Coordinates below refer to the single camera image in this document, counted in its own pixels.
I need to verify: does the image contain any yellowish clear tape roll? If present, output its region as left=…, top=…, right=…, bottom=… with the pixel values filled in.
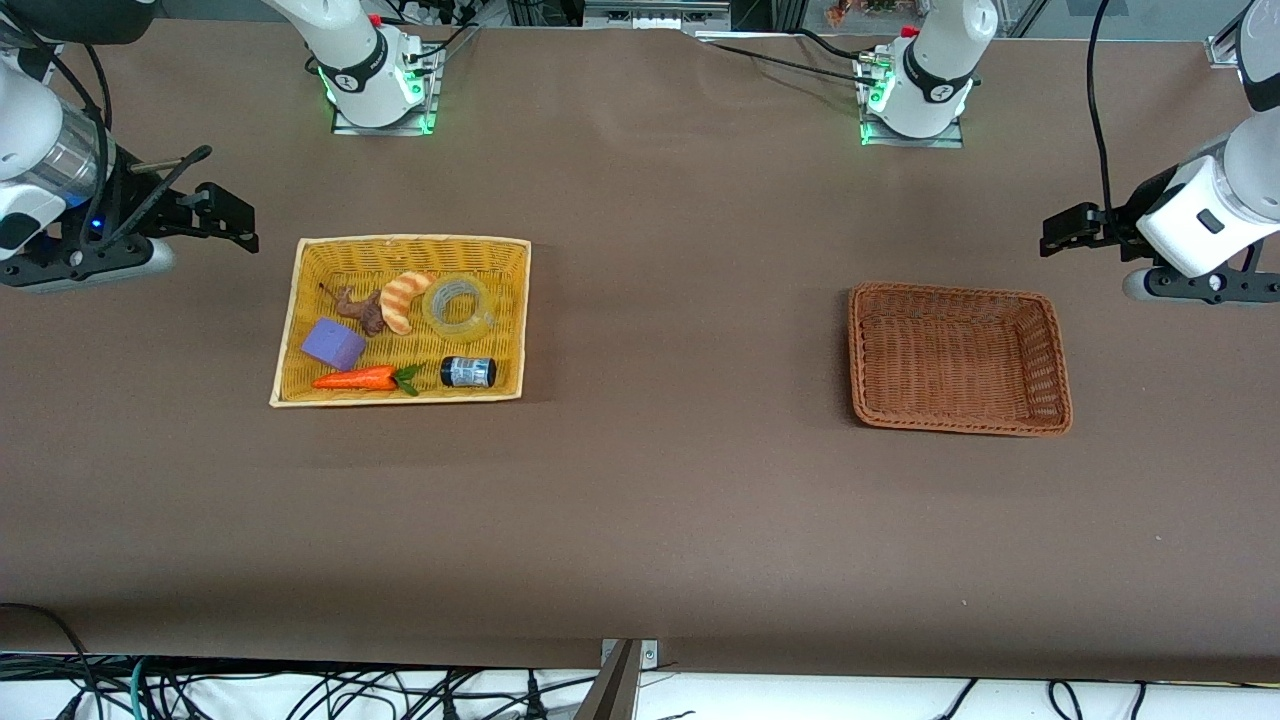
left=421, top=273, right=498, bottom=342

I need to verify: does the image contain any purple foam block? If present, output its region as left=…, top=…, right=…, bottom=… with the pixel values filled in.
left=301, top=317, right=368, bottom=372

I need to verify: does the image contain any brown toy animal figure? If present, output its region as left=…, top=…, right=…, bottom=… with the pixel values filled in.
left=318, top=283, right=389, bottom=338

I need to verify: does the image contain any brown wicker basket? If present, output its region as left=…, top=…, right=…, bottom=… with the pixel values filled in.
left=848, top=282, right=1074, bottom=438

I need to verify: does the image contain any toy croissant bread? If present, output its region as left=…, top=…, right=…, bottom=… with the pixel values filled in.
left=380, top=270, right=443, bottom=337

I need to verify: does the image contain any orange toy carrot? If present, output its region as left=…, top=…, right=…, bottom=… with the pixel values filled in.
left=311, top=364, right=423, bottom=398

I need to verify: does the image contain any yellow wicker basket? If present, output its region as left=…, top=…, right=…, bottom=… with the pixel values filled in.
left=268, top=235, right=532, bottom=409

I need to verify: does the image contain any small black jar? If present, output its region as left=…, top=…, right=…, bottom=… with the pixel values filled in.
left=439, top=356, right=498, bottom=390

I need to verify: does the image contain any white power strip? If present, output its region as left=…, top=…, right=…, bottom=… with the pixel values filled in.
left=385, top=0, right=481, bottom=29

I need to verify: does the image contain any grey background box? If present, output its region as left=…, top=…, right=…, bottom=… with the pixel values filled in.
left=583, top=0, right=733, bottom=31

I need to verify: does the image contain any dark slanted pole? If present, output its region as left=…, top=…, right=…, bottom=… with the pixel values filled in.
left=575, top=640, right=641, bottom=720

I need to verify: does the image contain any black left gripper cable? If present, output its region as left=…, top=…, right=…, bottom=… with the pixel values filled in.
left=1086, top=0, right=1117, bottom=226

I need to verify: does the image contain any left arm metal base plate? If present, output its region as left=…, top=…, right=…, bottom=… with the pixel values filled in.
left=858, top=55, right=967, bottom=149

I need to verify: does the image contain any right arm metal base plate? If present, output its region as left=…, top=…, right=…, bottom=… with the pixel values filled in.
left=332, top=45, right=441, bottom=137

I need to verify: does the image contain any short curved black cable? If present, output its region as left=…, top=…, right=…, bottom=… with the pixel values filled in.
left=798, top=28, right=883, bottom=65

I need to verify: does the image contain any long black table cable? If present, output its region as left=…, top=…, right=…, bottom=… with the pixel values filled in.
left=690, top=35, right=871, bottom=86

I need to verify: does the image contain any black looping floor cable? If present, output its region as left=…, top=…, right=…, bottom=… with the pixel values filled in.
left=0, top=602, right=103, bottom=720

